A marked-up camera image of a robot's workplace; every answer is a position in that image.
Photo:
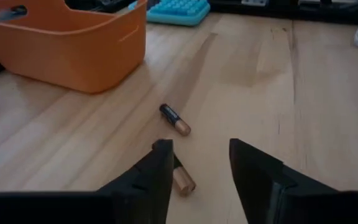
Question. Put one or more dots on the black copper Duracell battery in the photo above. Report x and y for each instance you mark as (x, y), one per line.
(183, 182)
(174, 119)

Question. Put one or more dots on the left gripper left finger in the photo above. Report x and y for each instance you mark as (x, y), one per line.
(141, 199)

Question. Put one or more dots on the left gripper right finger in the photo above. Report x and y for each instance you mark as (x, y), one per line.
(275, 199)

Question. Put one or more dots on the orange plastic bin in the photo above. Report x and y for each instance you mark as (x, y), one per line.
(73, 56)

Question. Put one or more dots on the blue calculator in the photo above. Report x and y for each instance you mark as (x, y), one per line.
(179, 12)

